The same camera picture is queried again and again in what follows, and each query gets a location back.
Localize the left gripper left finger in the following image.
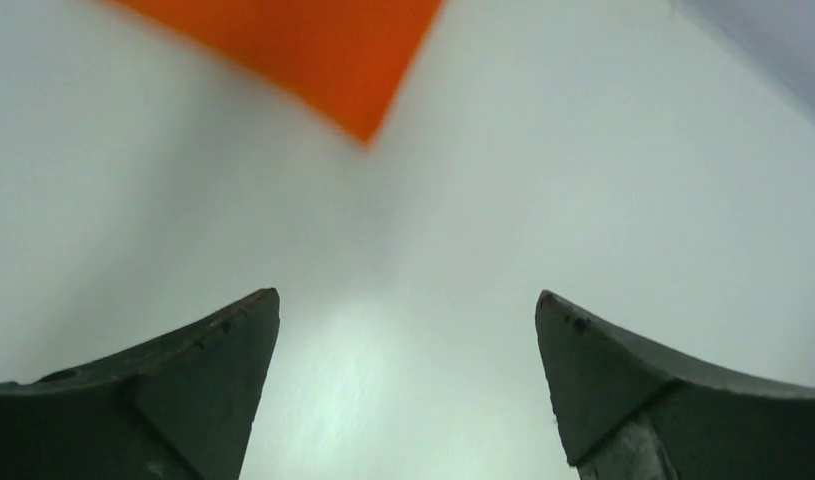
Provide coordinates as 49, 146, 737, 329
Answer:
0, 289, 280, 479

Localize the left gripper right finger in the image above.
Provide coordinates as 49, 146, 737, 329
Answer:
535, 291, 815, 480

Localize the orange t shirt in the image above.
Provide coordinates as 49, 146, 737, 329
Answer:
122, 0, 443, 145

